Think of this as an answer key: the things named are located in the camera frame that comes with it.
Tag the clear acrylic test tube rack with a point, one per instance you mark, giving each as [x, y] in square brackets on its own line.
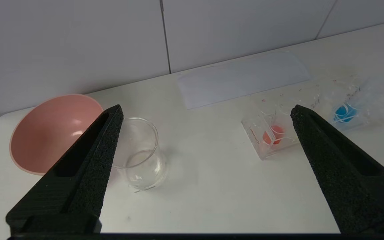
[262, 146]

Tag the test tube with blue pigment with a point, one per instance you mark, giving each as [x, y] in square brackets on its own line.
[345, 113]

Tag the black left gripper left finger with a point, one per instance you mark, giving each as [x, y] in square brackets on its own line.
[88, 173]

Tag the test tube with red pigment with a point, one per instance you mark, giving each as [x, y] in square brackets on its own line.
[273, 135]

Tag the white paper sheet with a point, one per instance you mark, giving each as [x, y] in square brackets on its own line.
[238, 80]

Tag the pink bowl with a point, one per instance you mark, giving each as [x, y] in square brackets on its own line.
[48, 133]

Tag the clear glass beaker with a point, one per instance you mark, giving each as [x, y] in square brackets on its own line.
[145, 166]

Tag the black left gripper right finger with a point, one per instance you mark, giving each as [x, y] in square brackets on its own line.
[345, 173]

